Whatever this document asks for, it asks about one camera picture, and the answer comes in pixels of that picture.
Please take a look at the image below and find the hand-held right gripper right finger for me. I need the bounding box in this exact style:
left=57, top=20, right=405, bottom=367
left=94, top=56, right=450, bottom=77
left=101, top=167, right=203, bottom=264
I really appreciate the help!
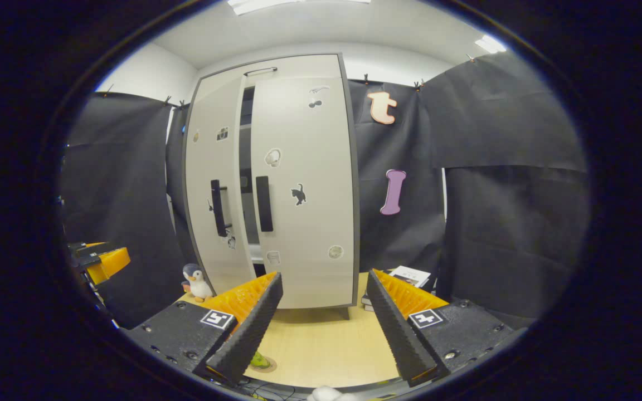
left=366, top=270, right=527, bottom=389

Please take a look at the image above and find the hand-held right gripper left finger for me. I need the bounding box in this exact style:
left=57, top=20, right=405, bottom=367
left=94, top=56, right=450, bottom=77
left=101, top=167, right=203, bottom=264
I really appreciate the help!
left=122, top=271, right=284, bottom=386

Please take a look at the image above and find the round brown coaster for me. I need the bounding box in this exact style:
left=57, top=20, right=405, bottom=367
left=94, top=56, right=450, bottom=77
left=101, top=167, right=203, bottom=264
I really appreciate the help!
left=246, top=356, right=278, bottom=373

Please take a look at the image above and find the white cabinet door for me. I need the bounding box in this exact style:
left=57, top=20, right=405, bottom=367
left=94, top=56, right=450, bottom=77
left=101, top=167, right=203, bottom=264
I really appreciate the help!
left=186, top=75, right=257, bottom=296
left=250, top=76, right=355, bottom=310

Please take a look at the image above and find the white cabinet with grey interior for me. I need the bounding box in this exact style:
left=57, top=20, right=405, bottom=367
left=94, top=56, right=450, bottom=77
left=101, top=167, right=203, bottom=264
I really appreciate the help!
left=183, top=53, right=362, bottom=321

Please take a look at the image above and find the penguin plush toy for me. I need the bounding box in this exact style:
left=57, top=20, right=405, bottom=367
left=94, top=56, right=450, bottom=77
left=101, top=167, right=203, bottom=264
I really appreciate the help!
left=181, top=263, right=215, bottom=304

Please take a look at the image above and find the ceiling light panel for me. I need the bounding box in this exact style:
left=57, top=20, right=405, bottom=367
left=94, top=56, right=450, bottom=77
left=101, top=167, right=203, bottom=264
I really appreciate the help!
left=474, top=35, right=507, bottom=55
left=228, top=0, right=372, bottom=16

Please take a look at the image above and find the black left door handle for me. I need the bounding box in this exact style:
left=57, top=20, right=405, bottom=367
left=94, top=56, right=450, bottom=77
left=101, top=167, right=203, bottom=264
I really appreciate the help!
left=210, top=179, right=234, bottom=238

